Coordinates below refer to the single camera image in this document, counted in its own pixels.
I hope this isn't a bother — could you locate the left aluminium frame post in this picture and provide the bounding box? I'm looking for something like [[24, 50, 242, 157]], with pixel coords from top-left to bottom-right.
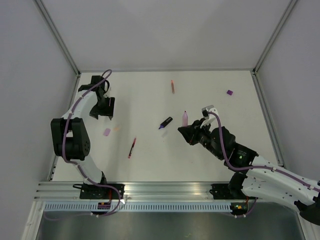
[[33, 0, 81, 77]]

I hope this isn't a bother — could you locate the right aluminium frame post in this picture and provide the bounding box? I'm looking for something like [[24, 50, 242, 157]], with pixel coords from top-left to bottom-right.
[[252, 0, 299, 75]]

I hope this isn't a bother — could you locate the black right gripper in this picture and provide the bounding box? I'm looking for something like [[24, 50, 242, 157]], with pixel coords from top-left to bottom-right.
[[178, 117, 223, 160]]

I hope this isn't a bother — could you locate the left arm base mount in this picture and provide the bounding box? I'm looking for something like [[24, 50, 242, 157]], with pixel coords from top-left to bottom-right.
[[72, 183, 119, 200]]

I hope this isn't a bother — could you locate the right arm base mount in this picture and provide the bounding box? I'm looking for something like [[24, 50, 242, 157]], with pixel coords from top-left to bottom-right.
[[209, 173, 246, 200]]

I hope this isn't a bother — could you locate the black purple-tip highlighter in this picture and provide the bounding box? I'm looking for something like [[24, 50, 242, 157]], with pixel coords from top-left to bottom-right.
[[158, 116, 173, 130]]

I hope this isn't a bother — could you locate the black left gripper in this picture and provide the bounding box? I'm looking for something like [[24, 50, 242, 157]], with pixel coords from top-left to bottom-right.
[[90, 96, 115, 121]]

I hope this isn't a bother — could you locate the orange pencil-like pen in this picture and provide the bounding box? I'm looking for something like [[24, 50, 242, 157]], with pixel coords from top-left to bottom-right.
[[170, 80, 175, 94]]

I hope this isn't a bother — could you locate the aluminium mounting rail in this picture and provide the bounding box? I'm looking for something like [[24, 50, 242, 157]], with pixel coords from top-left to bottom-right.
[[34, 181, 224, 202]]

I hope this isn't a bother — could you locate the pink highlighter cap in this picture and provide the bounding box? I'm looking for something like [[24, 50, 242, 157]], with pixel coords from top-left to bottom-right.
[[103, 128, 111, 137]]

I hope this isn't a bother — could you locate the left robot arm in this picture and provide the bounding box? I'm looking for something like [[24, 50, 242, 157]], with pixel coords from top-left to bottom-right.
[[50, 69, 115, 199]]

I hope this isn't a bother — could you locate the red gel pen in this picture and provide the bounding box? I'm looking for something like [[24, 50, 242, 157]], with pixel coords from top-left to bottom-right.
[[128, 137, 137, 159]]

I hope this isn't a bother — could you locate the aluminium frame post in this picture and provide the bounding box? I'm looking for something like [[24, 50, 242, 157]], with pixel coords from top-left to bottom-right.
[[33, 0, 81, 77], [252, 0, 299, 75]]

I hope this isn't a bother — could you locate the pink highlighter pen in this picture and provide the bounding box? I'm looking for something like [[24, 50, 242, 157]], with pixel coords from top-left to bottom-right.
[[182, 111, 189, 127]]

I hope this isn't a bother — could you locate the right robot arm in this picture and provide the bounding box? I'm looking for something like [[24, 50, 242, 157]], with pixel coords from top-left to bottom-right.
[[177, 120, 320, 225]]

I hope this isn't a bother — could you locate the small purple cap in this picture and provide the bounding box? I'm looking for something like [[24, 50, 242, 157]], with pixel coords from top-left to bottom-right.
[[226, 90, 234, 96]]

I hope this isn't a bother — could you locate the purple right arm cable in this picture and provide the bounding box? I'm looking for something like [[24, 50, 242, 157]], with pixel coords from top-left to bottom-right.
[[202, 111, 320, 193]]

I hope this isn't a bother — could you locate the white slotted cable duct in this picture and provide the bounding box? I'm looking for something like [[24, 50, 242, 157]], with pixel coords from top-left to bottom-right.
[[44, 201, 232, 213]]

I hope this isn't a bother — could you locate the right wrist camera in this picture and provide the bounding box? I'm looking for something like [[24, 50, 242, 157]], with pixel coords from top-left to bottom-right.
[[200, 105, 219, 128]]

